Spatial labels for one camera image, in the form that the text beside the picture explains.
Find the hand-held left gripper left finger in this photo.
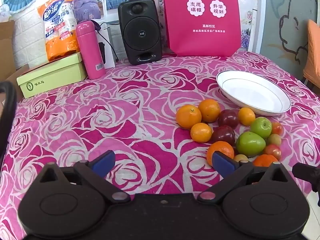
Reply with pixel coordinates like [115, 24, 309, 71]
[37, 150, 132, 204]

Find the white box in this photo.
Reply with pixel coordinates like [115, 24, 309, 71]
[96, 26, 117, 70]

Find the small red plum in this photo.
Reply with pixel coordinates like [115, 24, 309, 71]
[271, 122, 284, 135]
[264, 144, 282, 161]

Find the small pale green plum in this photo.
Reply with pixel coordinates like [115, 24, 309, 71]
[266, 134, 282, 147]

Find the purple bedding poster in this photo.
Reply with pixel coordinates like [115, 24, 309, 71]
[72, 0, 105, 20]

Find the large orange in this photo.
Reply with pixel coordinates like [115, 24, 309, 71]
[198, 99, 221, 123]
[176, 104, 202, 130]

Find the pink thermos bottle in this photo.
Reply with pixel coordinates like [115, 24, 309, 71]
[76, 20, 106, 80]

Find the green apple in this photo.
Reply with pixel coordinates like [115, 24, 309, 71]
[250, 117, 272, 139]
[236, 132, 266, 157]

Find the black speaker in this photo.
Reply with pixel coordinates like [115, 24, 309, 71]
[118, 0, 163, 66]

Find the small orange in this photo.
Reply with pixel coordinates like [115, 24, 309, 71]
[253, 154, 279, 167]
[238, 107, 256, 126]

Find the red apple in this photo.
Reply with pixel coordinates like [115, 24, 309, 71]
[217, 109, 240, 128]
[211, 125, 236, 147]

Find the white plate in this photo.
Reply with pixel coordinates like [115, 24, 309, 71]
[216, 70, 292, 116]

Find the light green cardboard box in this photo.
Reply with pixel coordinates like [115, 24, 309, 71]
[16, 52, 88, 99]

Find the orange chair cover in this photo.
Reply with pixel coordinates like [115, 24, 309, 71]
[303, 19, 320, 89]

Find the orange packet of paper cups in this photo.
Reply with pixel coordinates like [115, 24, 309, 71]
[37, 0, 80, 61]

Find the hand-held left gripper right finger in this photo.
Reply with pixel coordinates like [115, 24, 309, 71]
[197, 151, 288, 203]

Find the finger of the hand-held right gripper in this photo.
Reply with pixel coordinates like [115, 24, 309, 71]
[292, 162, 320, 198]

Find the magenta fabric bag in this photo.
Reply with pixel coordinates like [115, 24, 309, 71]
[161, 0, 242, 57]

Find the pink rose tablecloth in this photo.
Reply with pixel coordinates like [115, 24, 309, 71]
[0, 50, 320, 240]

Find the brown cardboard box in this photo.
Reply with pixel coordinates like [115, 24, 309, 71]
[0, 21, 29, 80]

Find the black power adapter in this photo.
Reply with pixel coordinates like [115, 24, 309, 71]
[98, 42, 106, 64]

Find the floral wall poster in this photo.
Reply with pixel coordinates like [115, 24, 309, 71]
[236, 0, 254, 48]

